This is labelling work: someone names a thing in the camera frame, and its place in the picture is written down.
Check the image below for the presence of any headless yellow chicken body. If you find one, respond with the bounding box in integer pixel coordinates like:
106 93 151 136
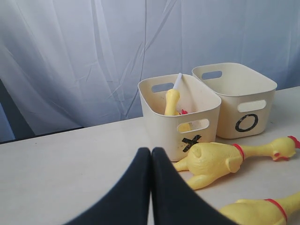
178 109 191 133

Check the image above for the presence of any broken chicken head with tube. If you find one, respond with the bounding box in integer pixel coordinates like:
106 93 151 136
165 73 182 116

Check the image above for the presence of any whole rubber chicken front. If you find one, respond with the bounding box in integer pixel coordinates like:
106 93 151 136
218 192 300 225

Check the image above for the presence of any cream bin with O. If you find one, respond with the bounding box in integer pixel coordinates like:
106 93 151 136
192 62 277 139

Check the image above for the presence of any whole rubber chicken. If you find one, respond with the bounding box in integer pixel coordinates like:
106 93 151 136
218 192 300 225
173 135 300 190

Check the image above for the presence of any cream bin with X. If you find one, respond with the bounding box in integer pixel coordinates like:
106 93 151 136
138 74 221 161

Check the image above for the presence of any white backdrop curtain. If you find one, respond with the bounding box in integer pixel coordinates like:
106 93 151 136
0 0 300 138

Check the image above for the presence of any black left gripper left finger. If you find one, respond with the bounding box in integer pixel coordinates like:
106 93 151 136
67 147 151 225

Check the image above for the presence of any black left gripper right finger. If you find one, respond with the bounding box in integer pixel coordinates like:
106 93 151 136
151 147 235 225

